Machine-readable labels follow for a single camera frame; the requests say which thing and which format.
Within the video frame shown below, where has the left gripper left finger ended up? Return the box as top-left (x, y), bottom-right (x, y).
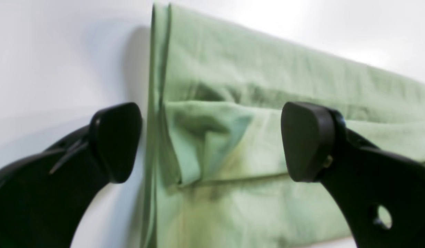
top-left (0, 102), bottom-right (142, 248)

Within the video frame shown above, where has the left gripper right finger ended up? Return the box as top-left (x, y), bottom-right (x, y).
top-left (281, 102), bottom-right (425, 248)

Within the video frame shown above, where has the light green T-shirt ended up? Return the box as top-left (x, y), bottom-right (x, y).
top-left (129, 4), bottom-right (425, 248)

